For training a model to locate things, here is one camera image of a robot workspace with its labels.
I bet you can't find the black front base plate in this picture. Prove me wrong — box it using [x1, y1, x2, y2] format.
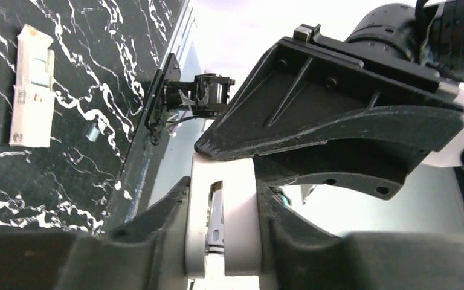
[103, 53, 235, 230]

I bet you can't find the staple tray with staples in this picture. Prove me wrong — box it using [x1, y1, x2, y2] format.
[8, 24, 56, 148]

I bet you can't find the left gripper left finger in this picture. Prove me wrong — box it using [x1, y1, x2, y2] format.
[0, 176, 190, 289]

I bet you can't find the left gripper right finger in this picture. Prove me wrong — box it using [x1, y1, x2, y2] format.
[257, 181, 464, 289]

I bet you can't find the small white stapler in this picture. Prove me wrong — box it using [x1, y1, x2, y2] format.
[184, 153, 262, 279]

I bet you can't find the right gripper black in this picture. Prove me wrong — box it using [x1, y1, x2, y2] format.
[195, 1, 464, 200]

